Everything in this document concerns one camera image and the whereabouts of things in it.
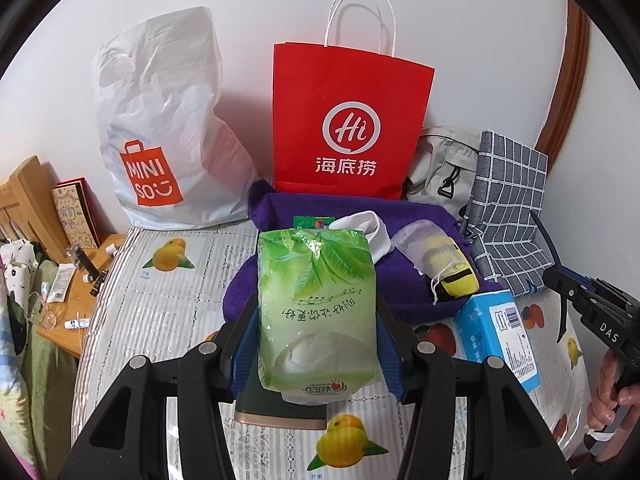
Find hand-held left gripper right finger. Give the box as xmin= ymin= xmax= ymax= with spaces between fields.
xmin=375 ymin=295 xmax=573 ymax=480

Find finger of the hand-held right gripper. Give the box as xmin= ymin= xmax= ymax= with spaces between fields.
xmin=542 ymin=266 xmax=588 ymax=306
xmin=565 ymin=269 xmax=640 ymax=311

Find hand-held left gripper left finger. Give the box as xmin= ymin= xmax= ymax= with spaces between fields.
xmin=57 ymin=302 xmax=261 ymax=480

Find green tissue pack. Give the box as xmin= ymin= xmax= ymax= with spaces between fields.
xmin=256 ymin=227 xmax=393 ymax=406

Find clear plastic pouch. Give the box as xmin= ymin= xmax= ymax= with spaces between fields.
xmin=390 ymin=219 xmax=463 ymax=281

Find white sock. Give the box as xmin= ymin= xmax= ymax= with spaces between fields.
xmin=330 ymin=211 xmax=396 ymax=266

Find purple towel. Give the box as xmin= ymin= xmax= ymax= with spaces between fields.
xmin=222 ymin=180 xmax=503 ymax=323

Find green snack packet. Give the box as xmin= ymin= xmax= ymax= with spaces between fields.
xmin=292 ymin=214 xmax=335 ymax=231

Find person's right hand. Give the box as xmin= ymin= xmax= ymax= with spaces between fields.
xmin=586 ymin=347 xmax=640 ymax=431

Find dark box with gold end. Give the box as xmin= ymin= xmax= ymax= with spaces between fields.
xmin=234 ymin=390 xmax=328 ymax=432

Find fruit print tablecloth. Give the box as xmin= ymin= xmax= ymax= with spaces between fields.
xmin=70 ymin=220 xmax=593 ymax=480

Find blue tissue pack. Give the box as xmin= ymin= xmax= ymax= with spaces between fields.
xmin=455 ymin=289 xmax=543 ymax=393

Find grey checked bag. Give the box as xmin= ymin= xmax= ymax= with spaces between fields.
xmin=457 ymin=130 xmax=556 ymax=295

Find grey fabric bag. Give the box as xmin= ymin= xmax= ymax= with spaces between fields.
xmin=404 ymin=126 xmax=483 ymax=216

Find wooden nightstand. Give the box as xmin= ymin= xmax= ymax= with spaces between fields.
xmin=37 ymin=232 xmax=127 ymax=358

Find small black gadget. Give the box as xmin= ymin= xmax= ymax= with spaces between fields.
xmin=69 ymin=244 xmax=96 ymax=268

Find green bed sheet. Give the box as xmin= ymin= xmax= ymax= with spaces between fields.
xmin=20 ymin=260 xmax=81 ymax=461

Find clear glasses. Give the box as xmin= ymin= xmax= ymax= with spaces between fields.
xmin=27 ymin=290 xmax=60 ymax=331

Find brown patterned book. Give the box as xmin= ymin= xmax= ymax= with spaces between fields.
xmin=51 ymin=177 xmax=101 ymax=250

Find white cloth with black spots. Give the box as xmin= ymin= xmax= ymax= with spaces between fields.
xmin=0 ymin=237 xmax=51 ymax=301

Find white plastic shopping bag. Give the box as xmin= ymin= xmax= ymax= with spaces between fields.
xmin=91 ymin=6 xmax=258 ymax=231

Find red paper carrier bag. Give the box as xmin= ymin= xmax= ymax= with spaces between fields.
xmin=272 ymin=0 xmax=435 ymax=202

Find brown wooden door frame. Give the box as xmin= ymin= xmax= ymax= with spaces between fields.
xmin=535 ymin=0 xmax=591 ymax=161

